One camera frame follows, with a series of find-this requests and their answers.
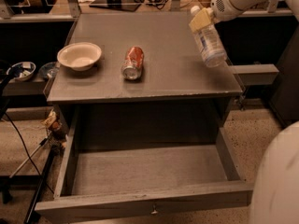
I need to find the black floor cable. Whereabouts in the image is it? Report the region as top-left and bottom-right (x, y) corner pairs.
(4, 112), (55, 194)

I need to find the red soda can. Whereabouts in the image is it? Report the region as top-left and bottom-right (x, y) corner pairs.
(121, 47), (144, 80)

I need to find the black monitor stand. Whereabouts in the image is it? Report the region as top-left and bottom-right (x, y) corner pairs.
(89, 0), (143, 12)

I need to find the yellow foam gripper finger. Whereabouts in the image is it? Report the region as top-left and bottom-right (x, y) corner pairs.
(189, 7), (214, 33)

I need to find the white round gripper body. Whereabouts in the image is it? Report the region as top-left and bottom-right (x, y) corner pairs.
(210, 0), (246, 21)

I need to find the crumpled snack wrapper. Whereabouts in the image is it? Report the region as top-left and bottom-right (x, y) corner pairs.
(42, 110), (65, 140)

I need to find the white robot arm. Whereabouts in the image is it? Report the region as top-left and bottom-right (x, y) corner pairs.
(189, 0), (299, 224)

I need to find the open grey top drawer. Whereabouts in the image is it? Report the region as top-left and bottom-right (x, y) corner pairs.
(36, 106), (253, 224)

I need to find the small bowl with items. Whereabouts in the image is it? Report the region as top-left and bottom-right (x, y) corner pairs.
(7, 62), (36, 81)

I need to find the grey drawer cabinet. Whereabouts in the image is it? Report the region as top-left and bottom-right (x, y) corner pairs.
(43, 10), (245, 147)

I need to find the clear blue-labelled plastic bottle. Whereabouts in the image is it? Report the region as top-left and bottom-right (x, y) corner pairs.
(190, 5), (228, 68)

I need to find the small metal drawer knob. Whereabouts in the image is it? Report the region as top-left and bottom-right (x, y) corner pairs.
(151, 203), (159, 215)

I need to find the black tripod stand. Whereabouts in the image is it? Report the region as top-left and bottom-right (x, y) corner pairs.
(0, 136), (54, 224)

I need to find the dark blue small bowl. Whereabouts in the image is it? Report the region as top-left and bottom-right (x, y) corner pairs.
(38, 62), (59, 80)

